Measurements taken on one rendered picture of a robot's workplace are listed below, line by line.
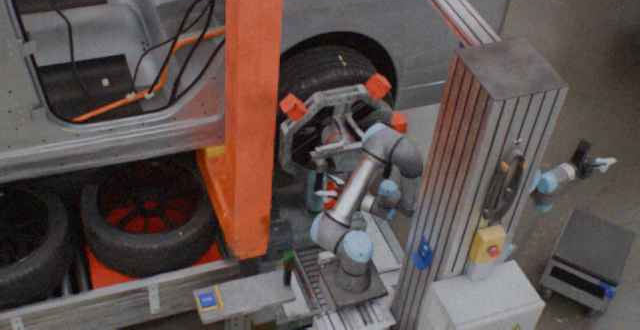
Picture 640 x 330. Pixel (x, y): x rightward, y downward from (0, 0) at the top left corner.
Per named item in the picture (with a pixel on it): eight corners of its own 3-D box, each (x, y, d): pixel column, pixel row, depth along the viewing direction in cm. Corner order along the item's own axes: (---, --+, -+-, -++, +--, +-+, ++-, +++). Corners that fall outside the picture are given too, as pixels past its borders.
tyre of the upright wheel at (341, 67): (400, 74, 416) (310, 22, 372) (420, 104, 400) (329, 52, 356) (317, 163, 439) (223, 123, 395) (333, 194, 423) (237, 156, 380)
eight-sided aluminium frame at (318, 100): (377, 162, 416) (393, 77, 378) (383, 171, 411) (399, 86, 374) (275, 183, 399) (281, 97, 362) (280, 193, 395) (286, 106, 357)
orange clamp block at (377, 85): (372, 91, 381) (385, 77, 378) (379, 101, 376) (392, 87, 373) (362, 86, 377) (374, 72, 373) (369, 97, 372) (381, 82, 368)
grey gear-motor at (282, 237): (269, 218, 449) (271, 173, 425) (294, 277, 421) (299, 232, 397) (237, 225, 443) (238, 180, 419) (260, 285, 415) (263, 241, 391)
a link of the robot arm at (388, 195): (407, 188, 349) (403, 206, 357) (386, 175, 354) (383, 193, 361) (397, 198, 344) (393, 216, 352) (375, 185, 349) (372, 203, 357)
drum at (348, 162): (345, 140, 396) (348, 118, 386) (362, 170, 382) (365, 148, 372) (317, 145, 391) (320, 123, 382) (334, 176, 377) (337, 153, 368)
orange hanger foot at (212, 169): (227, 154, 419) (227, 102, 396) (258, 228, 385) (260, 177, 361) (195, 160, 414) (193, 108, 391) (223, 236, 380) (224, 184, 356)
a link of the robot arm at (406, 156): (432, 145, 311) (429, 210, 351) (408, 132, 316) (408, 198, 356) (414, 166, 307) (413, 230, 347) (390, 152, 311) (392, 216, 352)
